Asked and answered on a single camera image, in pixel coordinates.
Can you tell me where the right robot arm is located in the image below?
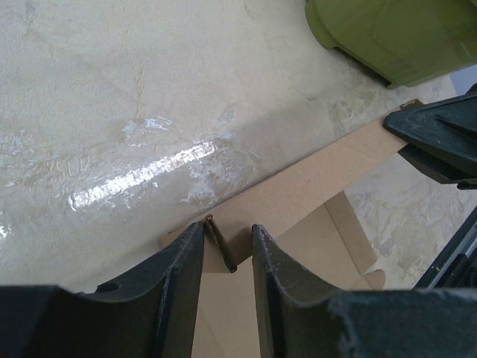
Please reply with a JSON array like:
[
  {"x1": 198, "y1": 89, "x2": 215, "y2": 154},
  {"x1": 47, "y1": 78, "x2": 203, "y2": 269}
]
[{"x1": 383, "y1": 87, "x2": 476, "y2": 288}]

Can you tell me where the brown cardboard box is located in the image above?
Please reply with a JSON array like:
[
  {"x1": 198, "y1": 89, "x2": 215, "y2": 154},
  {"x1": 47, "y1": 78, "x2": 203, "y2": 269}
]
[{"x1": 157, "y1": 98, "x2": 420, "y2": 358}]

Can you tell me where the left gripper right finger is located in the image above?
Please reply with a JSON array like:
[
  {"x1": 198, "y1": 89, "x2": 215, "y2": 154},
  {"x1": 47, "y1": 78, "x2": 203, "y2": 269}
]
[{"x1": 252, "y1": 224, "x2": 476, "y2": 357}]

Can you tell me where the olive green plastic bin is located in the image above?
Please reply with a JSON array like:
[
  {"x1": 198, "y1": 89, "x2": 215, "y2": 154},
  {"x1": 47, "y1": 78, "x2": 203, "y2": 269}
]
[{"x1": 305, "y1": 1, "x2": 476, "y2": 87}]

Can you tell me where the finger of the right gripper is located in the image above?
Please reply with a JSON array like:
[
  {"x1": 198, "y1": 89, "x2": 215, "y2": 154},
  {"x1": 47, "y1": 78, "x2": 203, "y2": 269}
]
[{"x1": 383, "y1": 86, "x2": 476, "y2": 189}]

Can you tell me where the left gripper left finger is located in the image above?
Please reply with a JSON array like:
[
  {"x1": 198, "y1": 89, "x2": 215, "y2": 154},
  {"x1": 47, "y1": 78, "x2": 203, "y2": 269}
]
[{"x1": 1, "y1": 222, "x2": 204, "y2": 357}]

